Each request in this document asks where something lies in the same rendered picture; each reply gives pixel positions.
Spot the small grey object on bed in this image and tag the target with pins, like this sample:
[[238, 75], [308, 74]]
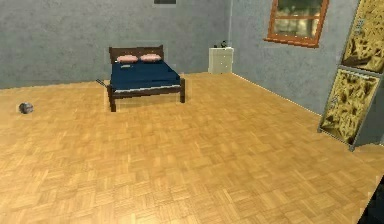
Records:
[[125, 67]]

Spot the grey ball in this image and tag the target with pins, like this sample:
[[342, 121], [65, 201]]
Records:
[[25, 108]]

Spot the pink pillow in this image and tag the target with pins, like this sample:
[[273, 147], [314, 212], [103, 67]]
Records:
[[150, 57], [127, 59]]

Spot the thin dark stick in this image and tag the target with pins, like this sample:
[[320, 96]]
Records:
[[101, 82]]

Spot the orange framed window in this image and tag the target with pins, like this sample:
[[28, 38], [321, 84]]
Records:
[[296, 20]]

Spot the small dark objects on chest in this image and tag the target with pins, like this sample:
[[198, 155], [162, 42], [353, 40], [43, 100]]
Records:
[[221, 44]]

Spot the white chest of drawers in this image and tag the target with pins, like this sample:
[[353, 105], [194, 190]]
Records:
[[220, 60]]

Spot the dark wooden bed blue mattress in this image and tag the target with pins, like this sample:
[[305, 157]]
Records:
[[143, 75]]

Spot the grey cupboard yellow patterned doors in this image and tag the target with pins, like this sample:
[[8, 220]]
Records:
[[353, 96]]

